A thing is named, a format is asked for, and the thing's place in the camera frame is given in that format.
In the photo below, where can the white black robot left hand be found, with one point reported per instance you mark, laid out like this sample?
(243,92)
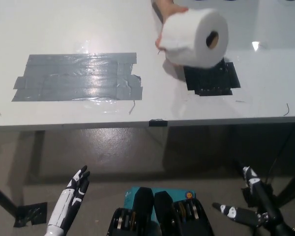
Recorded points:
(64,204)

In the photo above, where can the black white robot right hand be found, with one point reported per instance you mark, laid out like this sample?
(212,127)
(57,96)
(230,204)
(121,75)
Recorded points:
(263,196)

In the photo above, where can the person's bare hand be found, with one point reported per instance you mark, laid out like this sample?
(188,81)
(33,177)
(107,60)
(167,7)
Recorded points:
(169,8)

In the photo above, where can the white toilet paper roll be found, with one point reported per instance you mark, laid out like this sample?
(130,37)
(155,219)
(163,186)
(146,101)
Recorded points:
(186,37)

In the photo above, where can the black teal robot torso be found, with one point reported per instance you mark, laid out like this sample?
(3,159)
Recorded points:
(162,216)

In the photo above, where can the black floor tape piece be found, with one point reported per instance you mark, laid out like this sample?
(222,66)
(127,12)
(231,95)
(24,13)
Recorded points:
(30,214)
(246,196)

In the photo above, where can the black diagonal stand leg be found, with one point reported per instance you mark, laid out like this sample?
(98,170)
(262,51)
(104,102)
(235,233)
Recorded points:
(5,199)
(291,188)

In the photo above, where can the grey table leg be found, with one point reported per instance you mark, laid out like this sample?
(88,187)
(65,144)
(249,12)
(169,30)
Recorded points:
(38,152)

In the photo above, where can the black tape patch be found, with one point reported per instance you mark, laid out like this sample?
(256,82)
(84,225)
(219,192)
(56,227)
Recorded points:
(211,81)

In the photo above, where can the small black tape strip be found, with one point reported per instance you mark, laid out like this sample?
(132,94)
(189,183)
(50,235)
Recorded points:
(158,123)

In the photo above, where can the grey duct tape patch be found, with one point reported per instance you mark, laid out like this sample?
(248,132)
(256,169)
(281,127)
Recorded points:
(76,78)

